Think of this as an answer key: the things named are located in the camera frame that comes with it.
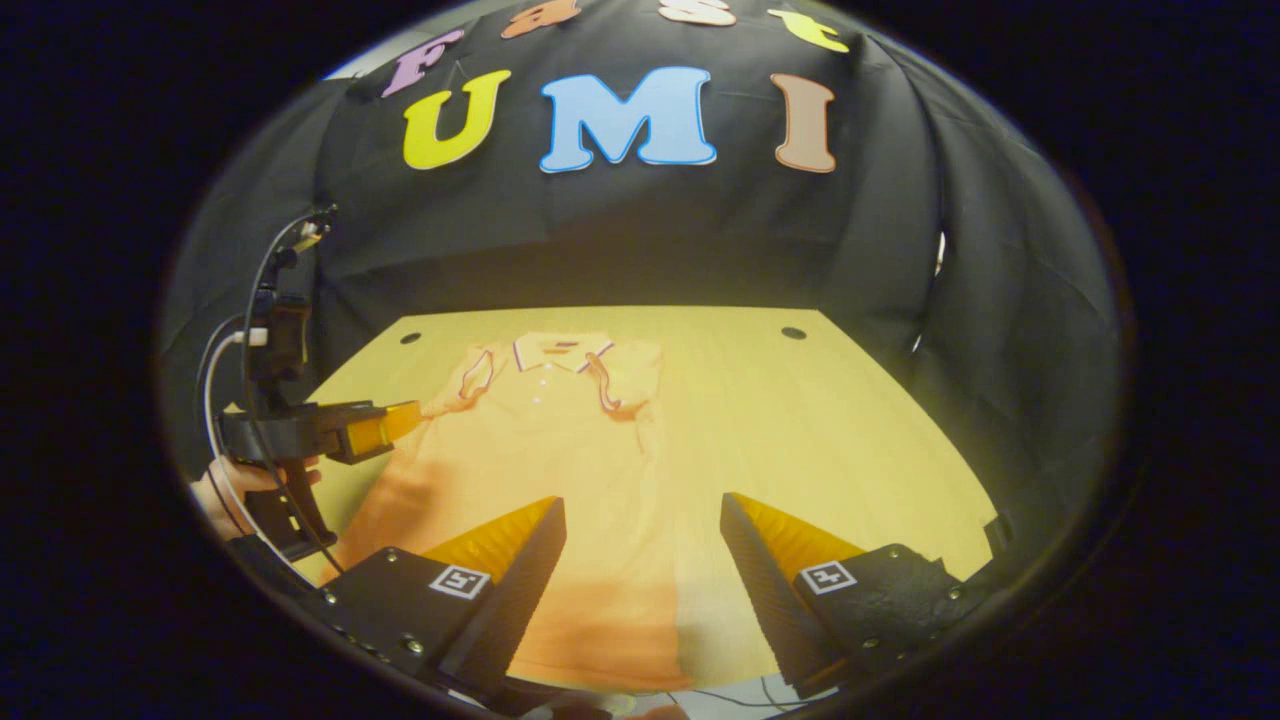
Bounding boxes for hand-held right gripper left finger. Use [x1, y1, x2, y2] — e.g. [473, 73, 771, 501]
[318, 497, 568, 707]

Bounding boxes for black cable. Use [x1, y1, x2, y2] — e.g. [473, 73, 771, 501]
[240, 208, 346, 575]

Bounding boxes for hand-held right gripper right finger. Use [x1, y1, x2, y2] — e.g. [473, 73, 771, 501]
[719, 492, 987, 700]

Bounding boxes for orange T-shirt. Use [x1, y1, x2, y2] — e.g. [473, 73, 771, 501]
[320, 330, 691, 693]

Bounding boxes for white cable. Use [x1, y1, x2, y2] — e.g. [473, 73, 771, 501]
[203, 333, 269, 526]

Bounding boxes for black backdrop cloth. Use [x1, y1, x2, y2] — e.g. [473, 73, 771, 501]
[160, 0, 1121, 561]

